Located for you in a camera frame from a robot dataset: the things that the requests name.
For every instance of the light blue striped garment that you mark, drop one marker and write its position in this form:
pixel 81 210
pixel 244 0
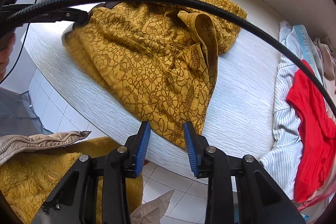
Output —
pixel 281 129

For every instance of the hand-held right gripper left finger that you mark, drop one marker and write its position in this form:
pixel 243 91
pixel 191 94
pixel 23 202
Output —
pixel 143 150

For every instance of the person's left hand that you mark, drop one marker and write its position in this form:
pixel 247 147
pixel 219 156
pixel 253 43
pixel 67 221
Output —
pixel 6 56

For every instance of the person's beige padded jacket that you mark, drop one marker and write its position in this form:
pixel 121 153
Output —
pixel 31 142

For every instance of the grey mesh rack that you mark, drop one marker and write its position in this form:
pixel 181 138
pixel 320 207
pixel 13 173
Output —
pixel 15 113

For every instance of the beige garment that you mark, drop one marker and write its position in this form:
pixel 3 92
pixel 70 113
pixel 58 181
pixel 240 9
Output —
pixel 329 56

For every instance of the person's yellow fleece top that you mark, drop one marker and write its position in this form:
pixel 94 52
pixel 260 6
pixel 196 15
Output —
pixel 31 182

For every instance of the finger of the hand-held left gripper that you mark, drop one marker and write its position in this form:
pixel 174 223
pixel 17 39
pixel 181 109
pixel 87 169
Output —
pixel 76 16

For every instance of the yellow patterned pants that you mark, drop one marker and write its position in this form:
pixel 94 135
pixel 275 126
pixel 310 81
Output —
pixel 136 61

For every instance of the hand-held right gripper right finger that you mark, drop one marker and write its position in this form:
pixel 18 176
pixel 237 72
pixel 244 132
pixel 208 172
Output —
pixel 190 153

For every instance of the red garment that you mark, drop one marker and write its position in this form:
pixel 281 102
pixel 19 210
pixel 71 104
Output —
pixel 315 134

